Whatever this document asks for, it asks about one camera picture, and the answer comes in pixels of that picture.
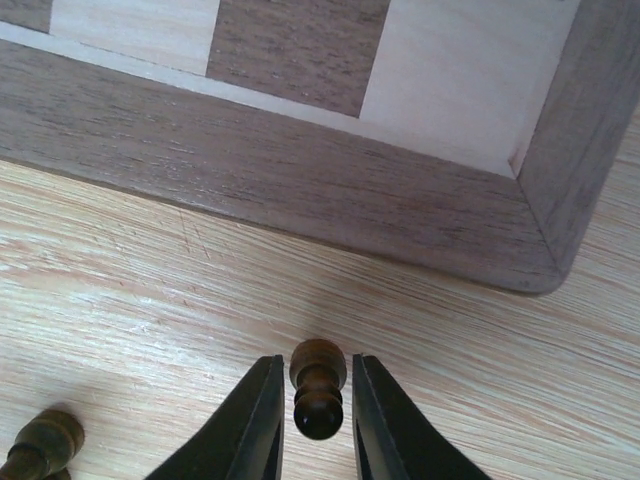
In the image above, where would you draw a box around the dark chess piece on table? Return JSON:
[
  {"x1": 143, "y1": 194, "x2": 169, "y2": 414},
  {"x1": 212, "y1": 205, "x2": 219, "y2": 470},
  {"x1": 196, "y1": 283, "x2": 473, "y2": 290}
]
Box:
[{"x1": 1, "y1": 408, "x2": 85, "y2": 480}]

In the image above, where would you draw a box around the wooden folding chess board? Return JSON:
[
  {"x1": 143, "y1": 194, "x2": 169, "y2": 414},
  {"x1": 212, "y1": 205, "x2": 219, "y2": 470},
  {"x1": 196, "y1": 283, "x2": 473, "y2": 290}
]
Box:
[{"x1": 1, "y1": 1, "x2": 639, "y2": 293}]

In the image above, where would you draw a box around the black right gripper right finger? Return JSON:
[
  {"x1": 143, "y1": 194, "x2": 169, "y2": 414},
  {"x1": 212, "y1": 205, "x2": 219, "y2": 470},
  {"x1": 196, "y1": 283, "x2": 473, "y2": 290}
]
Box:
[{"x1": 352, "y1": 354, "x2": 488, "y2": 480}]

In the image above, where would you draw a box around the dark pawn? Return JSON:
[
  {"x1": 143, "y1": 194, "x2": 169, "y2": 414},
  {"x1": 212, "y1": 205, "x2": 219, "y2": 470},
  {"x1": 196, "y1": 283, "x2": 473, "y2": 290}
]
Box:
[{"x1": 289, "y1": 339, "x2": 347, "y2": 441}]

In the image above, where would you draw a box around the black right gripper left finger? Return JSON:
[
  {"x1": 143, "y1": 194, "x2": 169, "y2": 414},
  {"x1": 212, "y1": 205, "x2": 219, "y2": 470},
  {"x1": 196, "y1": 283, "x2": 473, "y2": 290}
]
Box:
[{"x1": 147, "y1": 355, "x2": 284, "y2": 480}]

